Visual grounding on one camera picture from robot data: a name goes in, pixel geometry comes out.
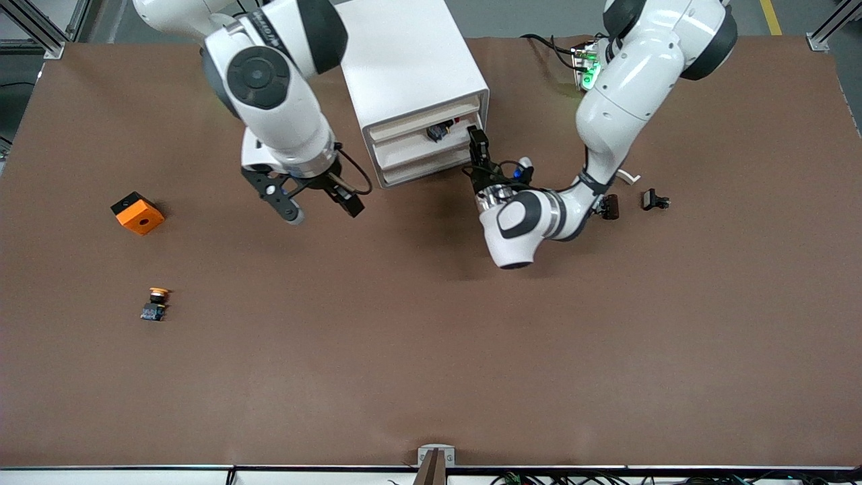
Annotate red push button switch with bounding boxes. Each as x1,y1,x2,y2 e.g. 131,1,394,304
426,118,463,143

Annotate yellow push button switch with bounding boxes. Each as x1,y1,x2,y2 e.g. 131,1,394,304
140,287,172,322

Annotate aluminium frame profile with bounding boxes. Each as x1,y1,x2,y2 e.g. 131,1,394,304
66,0,93,42
0,0,67,60
807,0,862,53

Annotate white table front rail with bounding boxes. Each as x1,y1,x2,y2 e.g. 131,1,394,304
0,465,862,485

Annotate black base cable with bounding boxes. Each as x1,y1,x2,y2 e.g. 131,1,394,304
521,32,581,71

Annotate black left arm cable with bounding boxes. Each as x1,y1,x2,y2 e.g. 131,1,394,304
497,159,534,187

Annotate brown table cover mat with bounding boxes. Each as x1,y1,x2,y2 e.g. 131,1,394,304
0,34,862,470

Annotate orange black button enclosure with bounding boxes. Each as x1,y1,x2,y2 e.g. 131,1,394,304
110,191,166,236

